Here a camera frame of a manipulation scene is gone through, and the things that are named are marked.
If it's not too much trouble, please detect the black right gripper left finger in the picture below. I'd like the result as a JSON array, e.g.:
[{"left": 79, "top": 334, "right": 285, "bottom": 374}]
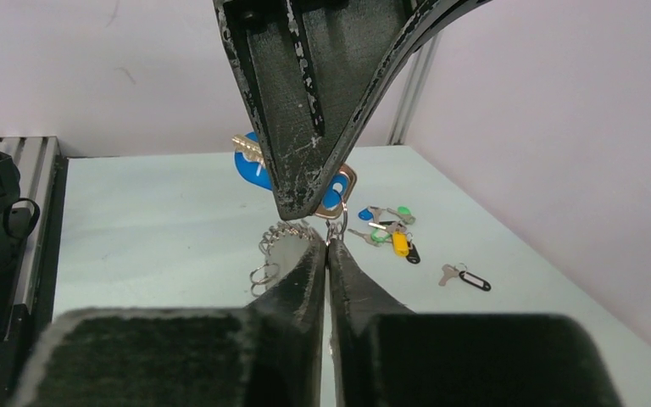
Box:
[{"left": 10, "top": 238, "right": 327, "bottom": 406}]

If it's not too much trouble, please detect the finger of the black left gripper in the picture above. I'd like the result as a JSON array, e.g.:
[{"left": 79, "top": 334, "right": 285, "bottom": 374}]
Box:
[
  {"left": 214, "top": 1, "right": 415, "bottom": 220},
  {"left": 309, "top": 0, "right": 486, "bottom": 215}
]

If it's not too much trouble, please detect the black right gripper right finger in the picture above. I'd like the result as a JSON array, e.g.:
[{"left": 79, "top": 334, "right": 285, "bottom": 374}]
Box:
[{"left": 327, "top": 239, "right": 621, "bottom": 406}]

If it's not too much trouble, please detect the large steel ring disc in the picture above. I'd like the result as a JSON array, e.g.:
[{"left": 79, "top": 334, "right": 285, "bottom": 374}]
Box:
[{"left": 249, "top": 220, "right": 321, "bottom": 298}]

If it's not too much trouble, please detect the black oval key tag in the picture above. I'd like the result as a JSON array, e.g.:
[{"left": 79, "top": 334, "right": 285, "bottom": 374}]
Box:
[{"left": 405, "top": 242, "right": 421, "bottom": 265}]

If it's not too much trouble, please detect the silver key with black tag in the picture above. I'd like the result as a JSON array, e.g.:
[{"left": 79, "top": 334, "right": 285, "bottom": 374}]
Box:
[{"left": 438, "top": 264, "right": 460, "bottom": 287}]

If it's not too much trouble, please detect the yellow key tag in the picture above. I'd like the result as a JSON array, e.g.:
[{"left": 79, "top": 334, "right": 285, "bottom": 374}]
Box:
[{"left": 391, "top": 231, "right": 410, "bottom": 258}]

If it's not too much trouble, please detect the silver key bottom pile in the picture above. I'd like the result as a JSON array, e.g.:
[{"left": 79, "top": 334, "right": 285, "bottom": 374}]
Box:
[{"left": 348, "top": 229, "right": 381, "bottom": 247}]

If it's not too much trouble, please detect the green long key tag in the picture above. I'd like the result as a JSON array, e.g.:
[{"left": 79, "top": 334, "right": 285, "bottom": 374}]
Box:
[{"left": 370, "top": 228, "right": 391, "bottom": 246}]

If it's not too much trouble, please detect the small blue key tag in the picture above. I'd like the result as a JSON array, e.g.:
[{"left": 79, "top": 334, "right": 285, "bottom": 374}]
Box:
[{"left": 358, "top": 208, "right": 374, "bottom": 221}]

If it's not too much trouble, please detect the left aluminium frame post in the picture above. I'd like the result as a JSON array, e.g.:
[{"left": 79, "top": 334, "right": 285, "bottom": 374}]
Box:
[{"left": 387, "top": 34, "right": 441, "bottom": 146}]

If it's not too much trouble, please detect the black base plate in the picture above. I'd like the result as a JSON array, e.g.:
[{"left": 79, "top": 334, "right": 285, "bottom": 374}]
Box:
[{"left": 0, "top": 153, "right": 68, "bottom": 406}]

